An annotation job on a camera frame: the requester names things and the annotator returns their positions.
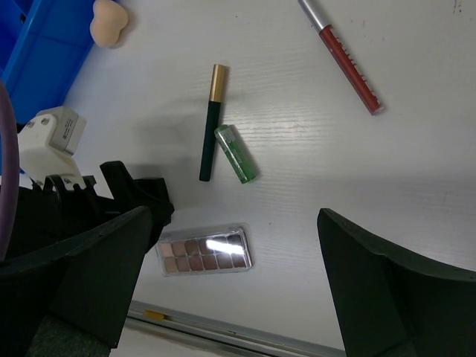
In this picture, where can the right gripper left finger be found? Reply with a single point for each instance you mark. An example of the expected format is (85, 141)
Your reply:
(87, 281)

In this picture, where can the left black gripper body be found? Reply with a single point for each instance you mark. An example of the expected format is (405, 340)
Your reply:
(51, 214)

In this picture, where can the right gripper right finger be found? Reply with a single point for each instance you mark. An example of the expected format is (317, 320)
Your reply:
(391, 301)

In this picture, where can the eyeshadow palette clear case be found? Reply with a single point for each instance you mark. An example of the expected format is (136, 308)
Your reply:
(213, 250)

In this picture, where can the blue plastic organizer bin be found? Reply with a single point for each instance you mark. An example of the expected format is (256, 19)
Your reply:
(44, 44)

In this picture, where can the beige makeup sponge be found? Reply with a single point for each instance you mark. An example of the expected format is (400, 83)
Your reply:
(109, 19)

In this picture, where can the green transparent lip balm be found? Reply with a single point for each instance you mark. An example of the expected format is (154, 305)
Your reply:
(236, 153)

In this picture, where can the dark green gold mascara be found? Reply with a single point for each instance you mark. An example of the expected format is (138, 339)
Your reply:
(216, 96)

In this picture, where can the red lip gloss tube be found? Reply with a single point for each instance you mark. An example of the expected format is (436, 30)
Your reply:
(341, 56)

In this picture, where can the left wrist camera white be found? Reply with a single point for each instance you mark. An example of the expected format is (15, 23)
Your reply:
(47, 144)

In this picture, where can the front aluminium rail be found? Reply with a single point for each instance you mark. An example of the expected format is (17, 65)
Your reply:
(228, 339)

